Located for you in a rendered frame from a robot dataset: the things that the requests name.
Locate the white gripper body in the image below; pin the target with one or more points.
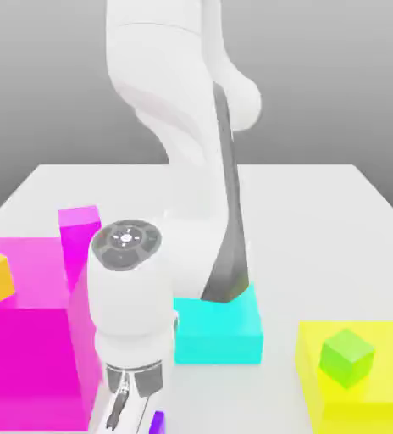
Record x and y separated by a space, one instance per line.
133 415

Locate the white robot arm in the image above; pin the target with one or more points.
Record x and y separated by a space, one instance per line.
189 142

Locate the small purple cube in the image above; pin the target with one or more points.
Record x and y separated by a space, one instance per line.
157 423

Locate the small green cube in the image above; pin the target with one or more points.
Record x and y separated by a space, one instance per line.
345 359

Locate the large cyan box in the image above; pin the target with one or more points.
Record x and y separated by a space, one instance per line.
216 332

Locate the large magenta box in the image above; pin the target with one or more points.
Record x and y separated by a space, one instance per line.
23 366

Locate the tall magenta box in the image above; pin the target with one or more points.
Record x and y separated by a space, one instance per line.
79 237

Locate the large yellow box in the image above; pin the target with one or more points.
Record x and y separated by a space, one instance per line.
386 407

